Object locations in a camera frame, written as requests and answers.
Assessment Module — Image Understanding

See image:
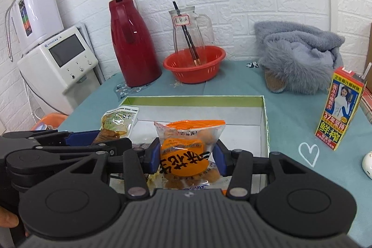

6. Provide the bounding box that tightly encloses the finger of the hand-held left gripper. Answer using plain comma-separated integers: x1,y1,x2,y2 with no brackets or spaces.
1,129,102,147
6,138,133,187

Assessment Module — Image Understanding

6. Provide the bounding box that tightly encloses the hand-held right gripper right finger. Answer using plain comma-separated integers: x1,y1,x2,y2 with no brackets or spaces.
213,139,309,199

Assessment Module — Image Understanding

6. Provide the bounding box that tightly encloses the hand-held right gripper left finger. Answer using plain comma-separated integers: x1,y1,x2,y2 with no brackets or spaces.
68,139,162,198

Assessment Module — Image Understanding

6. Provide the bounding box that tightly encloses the clear packet with brown filling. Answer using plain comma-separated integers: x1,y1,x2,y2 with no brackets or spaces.
91,106,139,147

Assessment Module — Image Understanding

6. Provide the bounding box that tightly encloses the orange label snack packet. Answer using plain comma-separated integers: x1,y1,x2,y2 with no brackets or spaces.
153,119,226,191

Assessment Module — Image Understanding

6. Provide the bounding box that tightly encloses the green cardboard box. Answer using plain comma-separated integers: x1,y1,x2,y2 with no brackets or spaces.
116,95,272,197

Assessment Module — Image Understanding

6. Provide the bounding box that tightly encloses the person's left hand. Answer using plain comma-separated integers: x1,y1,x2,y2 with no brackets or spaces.
0,205,20,229

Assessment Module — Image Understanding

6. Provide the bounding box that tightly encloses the orange plastic basin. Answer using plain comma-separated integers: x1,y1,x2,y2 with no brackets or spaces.
30,113,69,131

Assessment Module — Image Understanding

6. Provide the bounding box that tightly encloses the white machine with screen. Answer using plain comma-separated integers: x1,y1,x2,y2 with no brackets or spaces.
17,26,100,116

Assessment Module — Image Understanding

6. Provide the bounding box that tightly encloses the teal tablecloth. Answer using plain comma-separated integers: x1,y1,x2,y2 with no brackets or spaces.
56,58,372,248

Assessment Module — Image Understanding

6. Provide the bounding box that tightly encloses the red plastic basket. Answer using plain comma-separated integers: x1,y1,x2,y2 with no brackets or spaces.
163,46,226,84

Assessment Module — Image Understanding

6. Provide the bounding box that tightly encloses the red thermos jug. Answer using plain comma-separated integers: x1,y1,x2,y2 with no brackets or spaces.
109,0,163,88

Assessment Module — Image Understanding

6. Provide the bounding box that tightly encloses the black chopstick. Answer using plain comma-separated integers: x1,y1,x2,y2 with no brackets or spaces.
173,1,199,66
174,2,202,65

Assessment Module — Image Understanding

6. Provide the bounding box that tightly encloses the glass pitcher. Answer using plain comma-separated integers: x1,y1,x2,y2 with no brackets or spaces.
169,6,216,62

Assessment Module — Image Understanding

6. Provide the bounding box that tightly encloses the yellow drink carton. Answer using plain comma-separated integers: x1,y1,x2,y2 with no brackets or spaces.
315,66,364,151

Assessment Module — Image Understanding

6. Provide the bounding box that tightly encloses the grey plush blanket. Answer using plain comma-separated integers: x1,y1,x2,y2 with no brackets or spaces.
254,20,346,95

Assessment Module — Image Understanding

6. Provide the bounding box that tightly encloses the white water purifier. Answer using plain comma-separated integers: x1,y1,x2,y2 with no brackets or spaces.
13,0,64,47

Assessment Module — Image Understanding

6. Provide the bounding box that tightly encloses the white round object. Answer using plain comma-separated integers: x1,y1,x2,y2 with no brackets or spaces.
362,151,372,179

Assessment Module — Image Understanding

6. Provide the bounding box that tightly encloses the white drinking straw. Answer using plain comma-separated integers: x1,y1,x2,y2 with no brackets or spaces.
361,62,372,83

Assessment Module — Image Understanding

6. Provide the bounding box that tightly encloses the metal hose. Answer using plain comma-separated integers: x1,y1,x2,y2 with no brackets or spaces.
4,0,16,63

